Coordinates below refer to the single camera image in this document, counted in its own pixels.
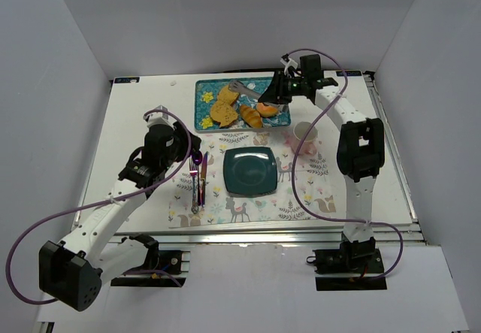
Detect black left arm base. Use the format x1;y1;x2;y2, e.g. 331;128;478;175
110;235;190;288

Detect brown bread slice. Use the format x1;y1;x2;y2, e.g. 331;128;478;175
210;100;238;128
217;85;240;105

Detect orange striped croissant roll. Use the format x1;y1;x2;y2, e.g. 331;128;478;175
239;104;263;129

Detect silver metal tongs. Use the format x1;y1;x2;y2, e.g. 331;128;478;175
228;80;289;112

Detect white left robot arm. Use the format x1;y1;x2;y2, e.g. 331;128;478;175
39;115;201;311

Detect teal floral tray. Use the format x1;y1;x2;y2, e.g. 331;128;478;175
194;77;291;133

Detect pink ceramic mug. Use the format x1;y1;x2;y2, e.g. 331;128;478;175
290;122;318;156

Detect dark teal square plate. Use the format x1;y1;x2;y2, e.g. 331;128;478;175
222;147;278;198

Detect purple iridescent fork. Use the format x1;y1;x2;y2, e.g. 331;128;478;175
189;159;198;214

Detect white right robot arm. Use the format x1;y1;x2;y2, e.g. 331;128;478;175
259;53;385;268

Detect orange sugared bagel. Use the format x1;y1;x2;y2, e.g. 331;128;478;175
256;103;279;118

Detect iridescent table knife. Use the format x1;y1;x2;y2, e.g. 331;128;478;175
198;152;208;207

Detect animal print placemat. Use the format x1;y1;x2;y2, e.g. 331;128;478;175
162;129;336;228

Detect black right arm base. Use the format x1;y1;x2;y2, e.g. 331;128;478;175
306;248;388;292

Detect purple iridescent spoon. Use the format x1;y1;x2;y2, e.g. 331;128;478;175
192;151;204;206

